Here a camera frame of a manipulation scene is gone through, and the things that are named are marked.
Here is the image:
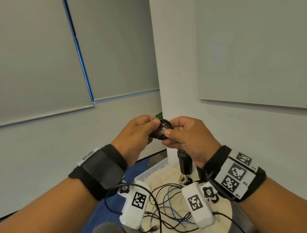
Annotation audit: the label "long black cable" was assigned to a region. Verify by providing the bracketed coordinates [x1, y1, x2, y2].
[141, 183, 200, 233]

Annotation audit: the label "black tumbler with lid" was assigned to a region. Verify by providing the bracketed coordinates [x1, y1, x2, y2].
[177, 149, 193, 175]

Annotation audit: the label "clear plastic storage bin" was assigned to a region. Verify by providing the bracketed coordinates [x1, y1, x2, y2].
[134, 157, 169, 182]

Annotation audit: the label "round white table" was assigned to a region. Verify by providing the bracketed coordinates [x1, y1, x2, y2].
[134, 165, 233, 233]

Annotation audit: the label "person's left hand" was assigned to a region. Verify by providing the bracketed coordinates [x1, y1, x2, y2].
[111, 115, 161, 168]

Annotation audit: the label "person's dark trousers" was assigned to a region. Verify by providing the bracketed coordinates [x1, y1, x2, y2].
[92, 222, 125, 233]

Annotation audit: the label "person's right hand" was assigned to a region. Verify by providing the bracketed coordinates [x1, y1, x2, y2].
[162, 116, 222, 169]

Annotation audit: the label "white wall whiteboard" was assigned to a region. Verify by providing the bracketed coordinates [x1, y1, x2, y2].
[195, 0, 307, 109]

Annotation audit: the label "small potted grass plant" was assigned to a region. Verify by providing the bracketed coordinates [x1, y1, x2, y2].
[196, 165, 209, 183]

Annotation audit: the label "person's right forearm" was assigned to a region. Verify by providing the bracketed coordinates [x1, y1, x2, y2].
[237, 177, 307, 233]

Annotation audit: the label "person's left forearm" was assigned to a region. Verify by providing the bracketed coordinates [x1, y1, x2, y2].
[0, 177, 99, 233]

